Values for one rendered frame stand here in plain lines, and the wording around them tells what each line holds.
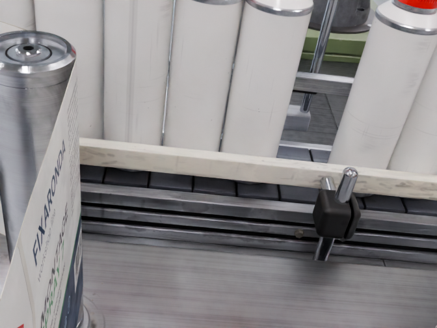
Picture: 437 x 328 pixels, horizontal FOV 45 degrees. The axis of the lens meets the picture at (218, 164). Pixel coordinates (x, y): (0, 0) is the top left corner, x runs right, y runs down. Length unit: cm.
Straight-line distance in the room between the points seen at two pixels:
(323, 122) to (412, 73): 27
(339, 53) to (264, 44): 47
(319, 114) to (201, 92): 31
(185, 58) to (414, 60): 17
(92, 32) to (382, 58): 22
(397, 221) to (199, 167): 18
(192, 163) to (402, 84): 18
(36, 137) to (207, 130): 23
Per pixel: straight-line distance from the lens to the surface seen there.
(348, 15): 89
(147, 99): 43
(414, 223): 49
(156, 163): 44
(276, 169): 44
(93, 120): 45
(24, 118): 23
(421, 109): 47
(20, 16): 43
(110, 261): 39
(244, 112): 43
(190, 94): 42
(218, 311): 37
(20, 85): 22
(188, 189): 45
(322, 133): 66
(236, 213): 45
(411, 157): 49
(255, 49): 41
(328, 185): 44
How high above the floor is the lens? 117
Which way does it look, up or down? 36 degrees down
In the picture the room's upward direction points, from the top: 9 degrees clockwise
